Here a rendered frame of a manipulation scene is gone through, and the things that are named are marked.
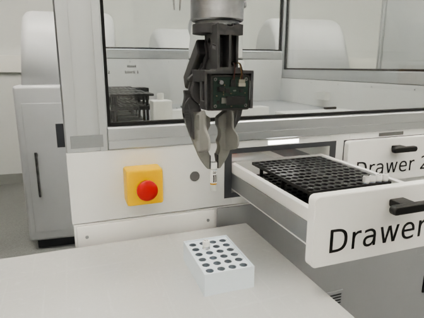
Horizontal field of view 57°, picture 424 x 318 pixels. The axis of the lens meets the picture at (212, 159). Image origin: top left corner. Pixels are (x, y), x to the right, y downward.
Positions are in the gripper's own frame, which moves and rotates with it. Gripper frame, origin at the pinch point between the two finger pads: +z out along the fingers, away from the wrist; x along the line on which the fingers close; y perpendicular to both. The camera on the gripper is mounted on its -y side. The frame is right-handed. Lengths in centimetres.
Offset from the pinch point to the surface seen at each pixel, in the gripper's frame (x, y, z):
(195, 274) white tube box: -3.2, 1.5, 18.8
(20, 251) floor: -59, -189, 97
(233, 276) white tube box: 1.6, 6.0, 17.6
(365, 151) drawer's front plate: 47, -20, 6
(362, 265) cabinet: 51, -22, 39
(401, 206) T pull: 23.1, 16.0, 5.0
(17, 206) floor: -71, -276, 97
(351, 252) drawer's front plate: 17.9, 12.8, 12.8
